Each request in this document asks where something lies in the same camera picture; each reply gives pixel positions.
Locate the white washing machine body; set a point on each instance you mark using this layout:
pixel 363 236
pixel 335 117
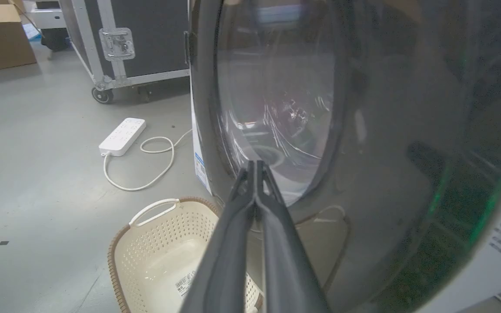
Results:
pixel 489 265

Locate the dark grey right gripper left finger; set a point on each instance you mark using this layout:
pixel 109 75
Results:
pixel 224 256

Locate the cream perforated laundry basket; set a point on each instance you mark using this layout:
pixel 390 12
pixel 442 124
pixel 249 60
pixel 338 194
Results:
pixel 159 256

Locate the white power strip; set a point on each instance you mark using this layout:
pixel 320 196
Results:
pixel 122 136

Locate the black flight case on wheels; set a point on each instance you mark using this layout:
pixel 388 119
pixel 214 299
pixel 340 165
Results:
pixel 133 41

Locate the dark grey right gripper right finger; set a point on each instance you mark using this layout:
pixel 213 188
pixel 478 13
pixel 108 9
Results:
pixel 287 261

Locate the front-load washing machine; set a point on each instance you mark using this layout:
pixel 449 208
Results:
pixel 385 143

